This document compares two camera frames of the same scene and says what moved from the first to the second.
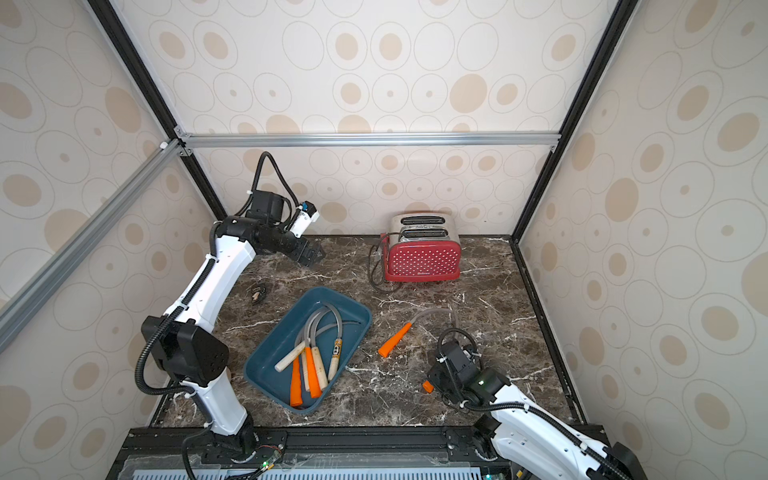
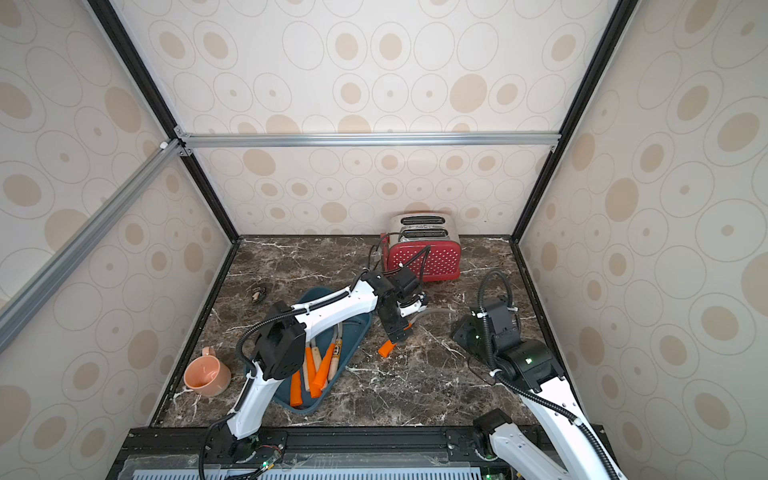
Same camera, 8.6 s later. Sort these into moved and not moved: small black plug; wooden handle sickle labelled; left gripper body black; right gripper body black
Moved: right gripper body black; left gripper body black
Not moved: small black plug; wooden handle sickle labelled
